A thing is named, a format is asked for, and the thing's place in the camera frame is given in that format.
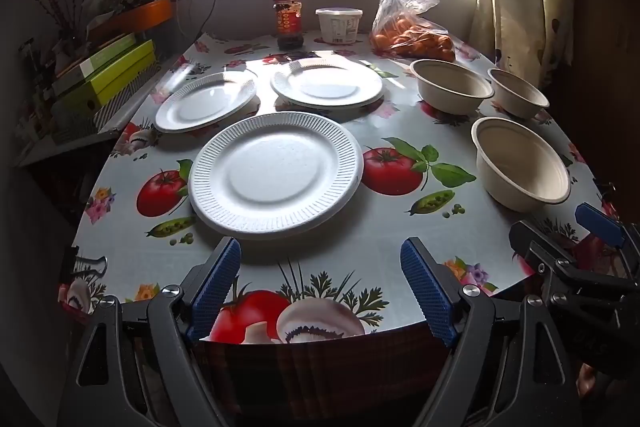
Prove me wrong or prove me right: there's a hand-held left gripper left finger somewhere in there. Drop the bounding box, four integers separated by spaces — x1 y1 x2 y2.
56 236 244 427

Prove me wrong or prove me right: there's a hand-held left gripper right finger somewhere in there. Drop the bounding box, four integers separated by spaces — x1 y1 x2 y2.
400 236 583 427

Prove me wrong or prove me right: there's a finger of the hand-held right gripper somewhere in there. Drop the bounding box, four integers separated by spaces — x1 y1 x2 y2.
575 203 640 258
509 221 626 283

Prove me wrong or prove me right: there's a beige paper bowl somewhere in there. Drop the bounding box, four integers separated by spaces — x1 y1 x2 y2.
487 68 551 120
410 59 495 116
471 117 572 212

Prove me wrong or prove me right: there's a white foam plate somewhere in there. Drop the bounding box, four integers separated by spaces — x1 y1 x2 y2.
154 72 258 134
189 111 364 242
270 58 386 110

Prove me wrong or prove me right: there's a person's right hand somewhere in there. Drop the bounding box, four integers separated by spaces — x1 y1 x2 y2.
576 363 600 402

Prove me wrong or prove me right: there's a black binder clip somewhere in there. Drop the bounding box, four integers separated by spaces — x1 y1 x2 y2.
60 244 108 280

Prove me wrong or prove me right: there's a grey side shelf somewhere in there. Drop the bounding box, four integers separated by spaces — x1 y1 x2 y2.
15 57 171 168

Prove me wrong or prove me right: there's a yellow-green box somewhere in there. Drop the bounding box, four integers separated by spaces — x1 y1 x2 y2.
90 39 157 106

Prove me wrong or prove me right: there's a plastic bag of oranges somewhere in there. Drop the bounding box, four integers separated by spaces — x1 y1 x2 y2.
370 0 457 62

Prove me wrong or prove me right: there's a pale green flat box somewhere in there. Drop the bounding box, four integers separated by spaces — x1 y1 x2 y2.
79 33 139 80

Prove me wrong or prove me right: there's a chili sauce jar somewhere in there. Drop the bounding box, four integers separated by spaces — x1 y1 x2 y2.
272 0 305 49

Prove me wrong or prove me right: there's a white plastic tub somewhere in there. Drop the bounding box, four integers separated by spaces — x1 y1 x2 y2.
315 7 363 44

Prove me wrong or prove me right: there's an orange basket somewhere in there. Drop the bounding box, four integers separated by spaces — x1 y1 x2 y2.
87 0 173 40

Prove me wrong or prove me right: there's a charger cable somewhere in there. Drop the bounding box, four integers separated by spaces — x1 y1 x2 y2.
174 0 222 44

